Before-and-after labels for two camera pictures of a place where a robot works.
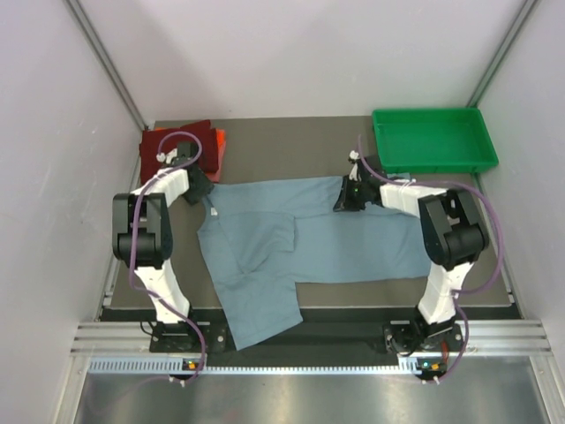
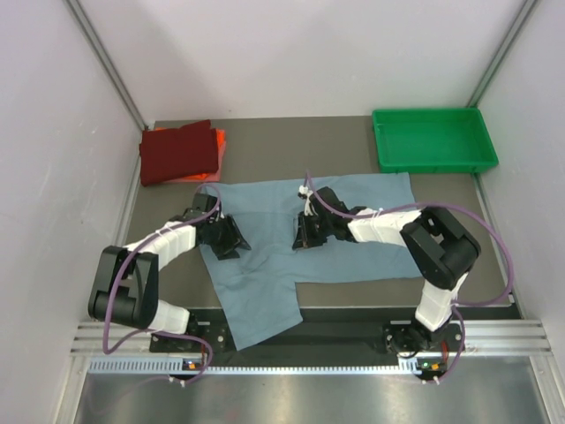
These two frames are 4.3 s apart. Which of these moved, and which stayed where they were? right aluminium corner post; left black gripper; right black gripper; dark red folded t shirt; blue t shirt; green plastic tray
Moved: right black gripper; left black gripper
Stayed: green plastic tray; blue t shirt; right aluminium corner post; dark red folded t shirt
